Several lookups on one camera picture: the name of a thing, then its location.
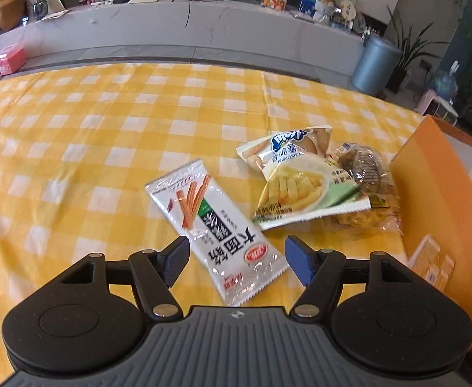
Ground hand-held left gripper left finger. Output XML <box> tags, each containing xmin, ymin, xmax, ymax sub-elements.
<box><xmin>54</xmin><ymin>235</ymin><xmax>191</xmax><ymax>321</ymax></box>

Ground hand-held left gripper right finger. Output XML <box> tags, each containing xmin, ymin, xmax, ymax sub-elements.
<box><xmin>284</xmin><ymin>235</ymin><xmax>421</xmax><ymax>320</ymax></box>

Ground white spicy strip packet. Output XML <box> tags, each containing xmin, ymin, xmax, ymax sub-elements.
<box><xmin>144</xmin><ymin>160</ymin><xmax>289</xmax><ymax>307</ymax></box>

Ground green white potato stick packet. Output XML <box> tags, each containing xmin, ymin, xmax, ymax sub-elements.
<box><xmin>236</xmin><ymin>126</ymin><xmax>371</xmax><ymax>231</ymax></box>

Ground brown bread packet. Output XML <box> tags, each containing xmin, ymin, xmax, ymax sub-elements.
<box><xmin>325</xmin><ymin>142</ymin><xmax>402</xmax><ymax>236</ymax></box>

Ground orange cardboard box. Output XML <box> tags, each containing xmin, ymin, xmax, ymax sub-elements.
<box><xmin>390</xmin><ymin>115</ymin><xmax>472</xmax><ymax>372</ymax></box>

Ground yellow checked tablecloth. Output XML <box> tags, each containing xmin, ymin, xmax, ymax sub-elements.
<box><xmin>0</xmin><ymin>62</ymin><xmax>426</xmax><ymax>387</ymax></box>

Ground tall potted plant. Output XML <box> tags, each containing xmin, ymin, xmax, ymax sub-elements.
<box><xmin>385</xmin><ymin>4</ymin><xmax>450</xmax><ymax>93</ymax></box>

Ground grey blue waste bin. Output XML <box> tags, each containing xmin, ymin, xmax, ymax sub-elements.
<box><xmin>352</xmin><ymin>34</ymin><xmax>402</xmax><ymax>97</ymax></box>

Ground white round stool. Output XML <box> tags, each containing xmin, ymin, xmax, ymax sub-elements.
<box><xmin>433</xmin><ymin>99</ymin><xmax>458</xmax><ymax>125</ymax></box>

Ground blue water jug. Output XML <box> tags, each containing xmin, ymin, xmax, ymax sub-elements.
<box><xmin>431</xmin><ymin>60</ymin><xmax>460</xmax><ymax>103</ymax></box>

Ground white marble television console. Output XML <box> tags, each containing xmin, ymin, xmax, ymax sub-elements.
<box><xmin>0</xmin><ymin>0</ymin><xmax>366</xmax><ymax>85</ymax></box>

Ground round paper fan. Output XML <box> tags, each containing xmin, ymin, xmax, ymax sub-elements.
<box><xmin>336</xmin><ymin>0</ymin><xmax>357</xmax><ymax>29</ymax></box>

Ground teddy bear bouquet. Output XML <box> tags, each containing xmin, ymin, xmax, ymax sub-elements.
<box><xmin>312</xmin><ymin>0</ymin><xmax>339</xmax><ymax>24</ymax></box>

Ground pink storage box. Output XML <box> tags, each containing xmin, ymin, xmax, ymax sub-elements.
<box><xmin>0</xmin><ymin>45</ymin><xmax>25</xmax><ymax>76</ymax></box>

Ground bronze round vase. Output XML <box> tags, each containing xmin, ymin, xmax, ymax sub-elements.
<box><xmin>0</xmin><ymin>0</ymin><xmax>27</xmax><ymax>31</ymax></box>

